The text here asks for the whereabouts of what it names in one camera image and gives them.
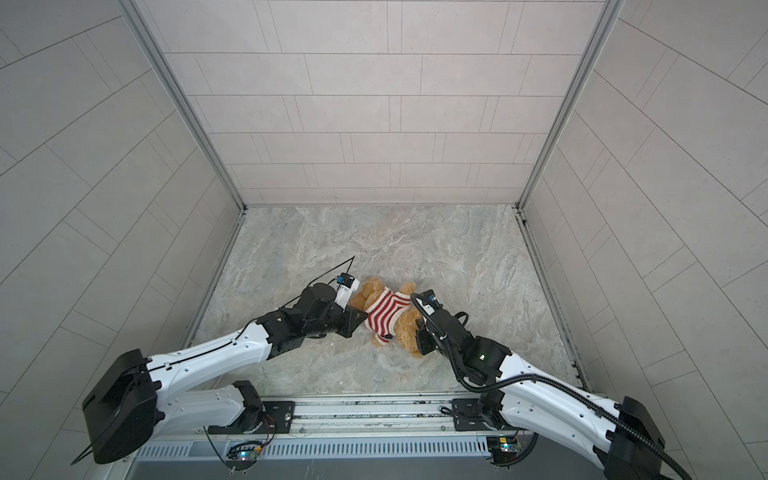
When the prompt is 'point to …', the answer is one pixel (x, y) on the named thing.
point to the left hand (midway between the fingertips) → (374, 315)
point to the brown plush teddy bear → (407, 321)
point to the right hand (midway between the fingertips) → (414, 327)
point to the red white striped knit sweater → (381, 314)
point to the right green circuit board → (504, 449)
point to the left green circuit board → (243, 455)
